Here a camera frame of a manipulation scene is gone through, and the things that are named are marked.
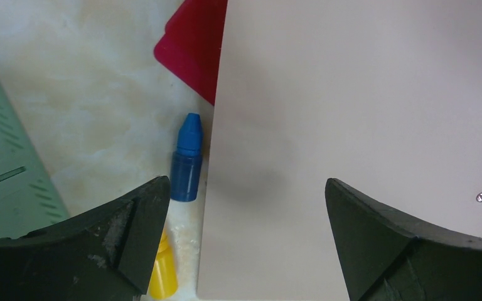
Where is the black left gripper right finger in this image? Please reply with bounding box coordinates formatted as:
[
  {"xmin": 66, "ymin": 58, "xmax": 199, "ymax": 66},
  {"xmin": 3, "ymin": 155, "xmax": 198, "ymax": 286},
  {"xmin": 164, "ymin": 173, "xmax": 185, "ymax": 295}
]
[{"xmin": 325, "ymin": 178, "xmax": 482, "ymax": 300}]

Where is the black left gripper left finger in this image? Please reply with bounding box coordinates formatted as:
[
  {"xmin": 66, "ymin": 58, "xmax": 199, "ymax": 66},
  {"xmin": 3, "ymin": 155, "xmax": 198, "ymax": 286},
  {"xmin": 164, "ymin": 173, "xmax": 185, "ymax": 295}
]
[{"xmin": 0, "ymin": 176, "xmax": 170, "ymax": 300}]

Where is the green file rack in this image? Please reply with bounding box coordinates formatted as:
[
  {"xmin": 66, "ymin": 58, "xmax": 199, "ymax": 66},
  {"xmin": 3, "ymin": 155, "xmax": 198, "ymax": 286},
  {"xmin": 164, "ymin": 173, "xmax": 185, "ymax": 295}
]
[{"xmin": 0, "ymin": 83, "xmax": 70, "ymax": 238}]

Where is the beige pressure file folder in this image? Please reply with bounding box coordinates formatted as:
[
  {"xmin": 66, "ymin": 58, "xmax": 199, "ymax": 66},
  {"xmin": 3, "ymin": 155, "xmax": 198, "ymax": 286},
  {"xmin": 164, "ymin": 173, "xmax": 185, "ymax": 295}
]
[{"xmin": 196, "ymin": 1, "xmax": 482, "ymax": 300}]

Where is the yellow dropper bottle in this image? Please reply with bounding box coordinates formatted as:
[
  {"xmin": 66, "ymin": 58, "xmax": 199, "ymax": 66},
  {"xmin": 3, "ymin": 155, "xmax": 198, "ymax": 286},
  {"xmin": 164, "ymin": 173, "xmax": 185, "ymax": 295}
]
[{"xmin": 148, "ymin": 230, "xmax": 178, "ymax": 300}]

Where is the red translucent file folder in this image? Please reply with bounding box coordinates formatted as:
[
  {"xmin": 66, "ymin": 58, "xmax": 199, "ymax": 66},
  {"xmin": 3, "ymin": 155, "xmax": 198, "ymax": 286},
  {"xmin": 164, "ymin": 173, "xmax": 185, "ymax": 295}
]
[{"xmin": 153, "ymin": 0, "xmax": 228, "ymax": 105}]

